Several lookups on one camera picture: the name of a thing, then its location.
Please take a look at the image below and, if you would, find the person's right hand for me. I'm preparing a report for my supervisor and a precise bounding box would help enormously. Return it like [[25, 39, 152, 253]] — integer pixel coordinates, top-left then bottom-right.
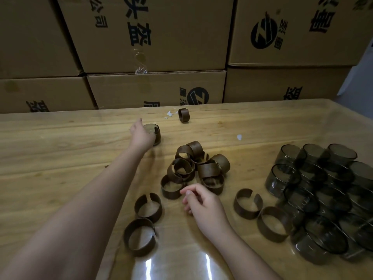
[[180, 183, 234, 241]]

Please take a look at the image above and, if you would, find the person's left forearm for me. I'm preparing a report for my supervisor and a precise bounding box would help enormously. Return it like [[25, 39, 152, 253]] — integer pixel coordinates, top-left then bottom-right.
[[0, 142, 152, 280]]

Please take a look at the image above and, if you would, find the person's left hand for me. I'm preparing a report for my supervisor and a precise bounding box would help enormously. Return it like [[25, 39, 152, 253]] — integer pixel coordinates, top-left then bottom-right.
[[129, 118, 157, 152]]

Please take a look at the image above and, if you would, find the person's right forearm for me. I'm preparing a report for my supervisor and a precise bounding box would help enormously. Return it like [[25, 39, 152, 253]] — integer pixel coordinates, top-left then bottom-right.
[[211, 226, 282, 280]]

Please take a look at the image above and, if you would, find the stack of brown cardboard boxes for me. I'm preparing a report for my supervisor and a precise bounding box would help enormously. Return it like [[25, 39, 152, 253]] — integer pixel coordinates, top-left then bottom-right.
[[0, 0, 373, 114]]

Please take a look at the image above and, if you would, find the smoky tinted glass cup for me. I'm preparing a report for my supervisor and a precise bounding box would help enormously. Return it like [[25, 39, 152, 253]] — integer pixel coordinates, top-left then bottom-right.
[[142, 123, 162, 147]]

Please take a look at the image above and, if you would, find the cluster of smoky glass cups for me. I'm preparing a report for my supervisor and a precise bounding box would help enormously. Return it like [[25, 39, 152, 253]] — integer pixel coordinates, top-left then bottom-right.
[[264, 143, 373, 266]]

